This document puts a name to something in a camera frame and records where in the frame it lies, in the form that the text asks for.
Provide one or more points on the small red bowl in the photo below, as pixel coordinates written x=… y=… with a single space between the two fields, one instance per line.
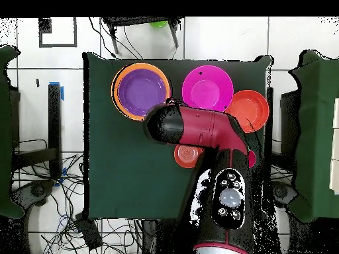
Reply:
x=185 y=156

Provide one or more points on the orange bowl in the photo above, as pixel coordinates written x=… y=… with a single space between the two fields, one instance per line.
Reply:
x=115 y=92

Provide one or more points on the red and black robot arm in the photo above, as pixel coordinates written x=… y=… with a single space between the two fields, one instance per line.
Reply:
x=201 y=127

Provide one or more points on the dark green tablecloth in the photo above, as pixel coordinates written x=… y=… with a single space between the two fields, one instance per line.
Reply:
x=119 y=172

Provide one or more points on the pink bowl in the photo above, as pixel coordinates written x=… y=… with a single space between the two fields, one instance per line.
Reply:
x=206 y=87

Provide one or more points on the red cup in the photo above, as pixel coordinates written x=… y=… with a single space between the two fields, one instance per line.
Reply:
x=252 y=158

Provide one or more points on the shallow red-orange bowl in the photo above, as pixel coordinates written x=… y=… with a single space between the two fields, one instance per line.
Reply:
x=251 y=108

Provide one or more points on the lime green bowl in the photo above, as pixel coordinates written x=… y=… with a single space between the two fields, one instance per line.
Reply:
x=159 y=24

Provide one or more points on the blue tape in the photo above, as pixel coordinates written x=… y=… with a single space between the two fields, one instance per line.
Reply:
x=62 y=94

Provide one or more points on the black power strip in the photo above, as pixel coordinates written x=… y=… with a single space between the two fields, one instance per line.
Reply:
x=88 y=232

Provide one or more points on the black stool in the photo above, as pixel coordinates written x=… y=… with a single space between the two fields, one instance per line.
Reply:
x=137 y=20

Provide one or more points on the black office chair base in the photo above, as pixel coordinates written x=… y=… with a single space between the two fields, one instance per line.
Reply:
x=37 y=190
x=284 y=193

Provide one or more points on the green cloth side table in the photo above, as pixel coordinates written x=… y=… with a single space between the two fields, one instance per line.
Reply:
x=317 y=132
x=5 y=105

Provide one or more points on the white boxes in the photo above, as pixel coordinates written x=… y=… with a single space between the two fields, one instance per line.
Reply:
x=335 y=172

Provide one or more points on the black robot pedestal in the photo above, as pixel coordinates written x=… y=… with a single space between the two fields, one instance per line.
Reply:
x=164 y=238

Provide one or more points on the black table frame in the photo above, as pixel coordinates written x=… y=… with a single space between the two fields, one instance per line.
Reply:
x=269 y=105
x=54 y=119

